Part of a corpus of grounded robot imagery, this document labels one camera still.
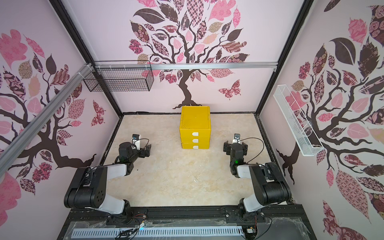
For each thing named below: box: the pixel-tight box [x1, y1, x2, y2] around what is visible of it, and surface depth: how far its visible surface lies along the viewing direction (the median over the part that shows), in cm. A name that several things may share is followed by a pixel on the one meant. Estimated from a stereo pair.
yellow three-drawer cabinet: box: [179, 106, 212, 150], surface depth 90 cm
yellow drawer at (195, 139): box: [180, 136, 211, 144], surface depth 92 cm
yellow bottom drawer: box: [181, 142, 210, 150], surface depth 97 cm
